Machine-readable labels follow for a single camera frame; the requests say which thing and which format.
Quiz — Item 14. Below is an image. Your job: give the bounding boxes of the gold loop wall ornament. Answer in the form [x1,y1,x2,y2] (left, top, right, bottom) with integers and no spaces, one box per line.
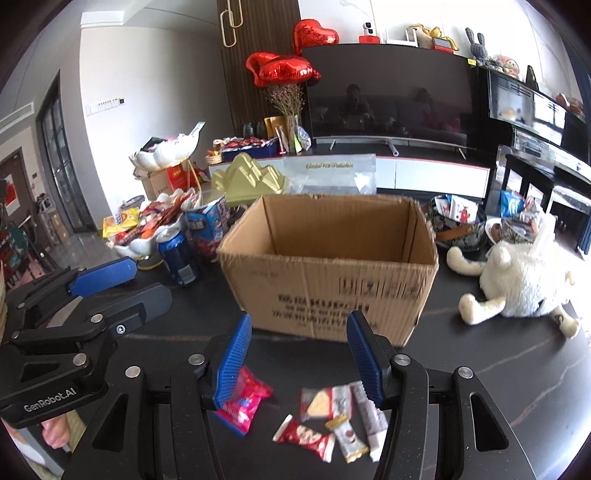
[217,0,246,47]

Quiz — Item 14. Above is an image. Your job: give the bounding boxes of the red and white snack packet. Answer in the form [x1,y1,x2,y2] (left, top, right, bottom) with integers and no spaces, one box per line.
[272,414,336,463]

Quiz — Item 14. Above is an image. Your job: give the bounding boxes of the grey bunny plush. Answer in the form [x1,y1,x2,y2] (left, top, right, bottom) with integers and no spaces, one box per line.
[464,28,491,68]

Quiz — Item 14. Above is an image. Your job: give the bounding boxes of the small patterned bowl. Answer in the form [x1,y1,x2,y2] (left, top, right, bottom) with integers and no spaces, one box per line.
[485,217,541,246]

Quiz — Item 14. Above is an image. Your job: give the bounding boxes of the dried flower bunch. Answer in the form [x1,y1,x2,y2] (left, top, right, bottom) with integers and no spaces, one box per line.
[263,83,306,117]

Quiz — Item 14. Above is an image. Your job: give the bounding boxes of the white shell snack bowl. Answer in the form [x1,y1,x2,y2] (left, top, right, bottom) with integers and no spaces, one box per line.
[102,194,195,246]

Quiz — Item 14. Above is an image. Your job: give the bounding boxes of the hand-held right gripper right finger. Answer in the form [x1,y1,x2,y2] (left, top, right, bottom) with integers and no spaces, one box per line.
[346,310,539,480]

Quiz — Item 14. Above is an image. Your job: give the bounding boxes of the white two-tier shell tray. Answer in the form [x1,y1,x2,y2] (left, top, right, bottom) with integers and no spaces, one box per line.
[108,131,204,271]

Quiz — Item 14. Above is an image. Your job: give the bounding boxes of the brown floor carton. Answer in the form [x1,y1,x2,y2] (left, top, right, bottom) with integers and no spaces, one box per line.
[139,164,199,202]

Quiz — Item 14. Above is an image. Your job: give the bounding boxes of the gold mountain shaped box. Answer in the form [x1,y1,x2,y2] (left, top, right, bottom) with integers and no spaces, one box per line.
[211,153,290,209]

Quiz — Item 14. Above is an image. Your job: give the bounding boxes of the red brown bag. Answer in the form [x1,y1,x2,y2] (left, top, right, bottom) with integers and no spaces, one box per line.
[556,92,585,114]

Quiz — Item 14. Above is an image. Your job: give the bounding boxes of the black glass door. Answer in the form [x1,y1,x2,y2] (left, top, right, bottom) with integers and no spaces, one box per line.
[36,69,98,234]

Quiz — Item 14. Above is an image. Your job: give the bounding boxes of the white tv cabinet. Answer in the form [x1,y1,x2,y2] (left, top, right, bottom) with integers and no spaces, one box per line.
[281,154,491,205]

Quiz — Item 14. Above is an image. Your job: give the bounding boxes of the person's left hand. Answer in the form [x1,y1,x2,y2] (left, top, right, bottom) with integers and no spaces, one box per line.
[41,408,75,452]

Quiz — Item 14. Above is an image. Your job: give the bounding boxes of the dark patterned bowl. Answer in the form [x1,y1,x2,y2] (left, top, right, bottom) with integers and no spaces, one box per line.
[427,195,488,253]

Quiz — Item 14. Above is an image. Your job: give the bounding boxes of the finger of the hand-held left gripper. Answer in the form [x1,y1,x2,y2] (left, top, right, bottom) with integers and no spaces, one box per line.
[7,256,138,325]
[9,284,172,354]

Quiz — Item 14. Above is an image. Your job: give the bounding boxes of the white plush sheep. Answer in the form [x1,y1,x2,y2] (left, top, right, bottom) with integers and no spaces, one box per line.
[446,228,581,340]

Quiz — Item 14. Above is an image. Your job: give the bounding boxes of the cheese print snack packet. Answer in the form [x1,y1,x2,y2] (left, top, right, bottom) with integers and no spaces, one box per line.
[300,387,352,422]

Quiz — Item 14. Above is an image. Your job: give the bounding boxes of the blue drink can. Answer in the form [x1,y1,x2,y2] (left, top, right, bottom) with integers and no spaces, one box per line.
[157,228,199,287]

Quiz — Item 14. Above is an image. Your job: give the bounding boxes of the clear glass vase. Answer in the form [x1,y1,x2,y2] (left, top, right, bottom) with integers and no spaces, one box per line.
[277,115,302,154]

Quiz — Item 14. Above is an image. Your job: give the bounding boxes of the pink snack packet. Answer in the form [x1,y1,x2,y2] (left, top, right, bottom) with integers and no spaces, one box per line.
[213,367,274,437]

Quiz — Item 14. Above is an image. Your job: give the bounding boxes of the black flat screen television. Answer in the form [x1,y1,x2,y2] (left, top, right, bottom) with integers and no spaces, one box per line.
[301,43,476,151]

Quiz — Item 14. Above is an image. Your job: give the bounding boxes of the black piano bench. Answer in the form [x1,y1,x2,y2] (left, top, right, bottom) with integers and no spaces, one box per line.
[545,185,591,253]

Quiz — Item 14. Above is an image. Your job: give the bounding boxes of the wall switch panel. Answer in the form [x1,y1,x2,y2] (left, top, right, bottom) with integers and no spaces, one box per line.
[85,97,127,116]

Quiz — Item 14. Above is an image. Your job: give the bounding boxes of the blue snack carton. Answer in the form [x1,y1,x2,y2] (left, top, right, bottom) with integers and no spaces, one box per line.
[185,196,232,262]

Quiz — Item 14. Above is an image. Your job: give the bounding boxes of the grey white stick packet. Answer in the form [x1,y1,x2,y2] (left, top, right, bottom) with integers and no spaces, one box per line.
[349,381,389,462]

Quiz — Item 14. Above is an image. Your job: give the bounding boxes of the black upright piano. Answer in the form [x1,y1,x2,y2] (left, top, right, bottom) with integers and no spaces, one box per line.
[471,65,591,204]

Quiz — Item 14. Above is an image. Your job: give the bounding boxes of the white tissue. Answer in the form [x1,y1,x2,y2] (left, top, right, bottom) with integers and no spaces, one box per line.
[531,215,557,245]

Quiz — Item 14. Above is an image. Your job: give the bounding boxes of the small plush dolls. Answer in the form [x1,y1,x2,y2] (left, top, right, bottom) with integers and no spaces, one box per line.
[489,54,520,77]

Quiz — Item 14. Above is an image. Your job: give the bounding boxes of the gold figurine ornament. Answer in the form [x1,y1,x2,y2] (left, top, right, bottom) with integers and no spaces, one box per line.
[406,23,459,52]

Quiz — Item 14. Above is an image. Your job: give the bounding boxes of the gold edged small snack packet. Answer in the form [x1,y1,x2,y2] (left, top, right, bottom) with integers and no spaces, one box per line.
[325,414,371,464]

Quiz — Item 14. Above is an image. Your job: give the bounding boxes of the brown cardboard box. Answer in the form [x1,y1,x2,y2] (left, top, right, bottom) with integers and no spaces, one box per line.
[216,193,439,347]

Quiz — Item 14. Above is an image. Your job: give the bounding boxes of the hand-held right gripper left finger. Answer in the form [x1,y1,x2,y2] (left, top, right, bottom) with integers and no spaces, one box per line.
[60,311,253,480]

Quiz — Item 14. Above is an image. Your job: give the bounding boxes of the blue tray of sweets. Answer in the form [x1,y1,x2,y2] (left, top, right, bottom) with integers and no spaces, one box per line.
[213,136,280,162]

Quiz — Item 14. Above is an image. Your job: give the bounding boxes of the blue snack bag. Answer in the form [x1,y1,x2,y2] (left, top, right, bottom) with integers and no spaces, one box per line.
[501,189,527,219]

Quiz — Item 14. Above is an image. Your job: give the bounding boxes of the red heart foil balloon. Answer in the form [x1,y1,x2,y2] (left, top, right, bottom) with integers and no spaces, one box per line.
[246,52,288,85]
[259,58,322,89]
[293,19,341,56]

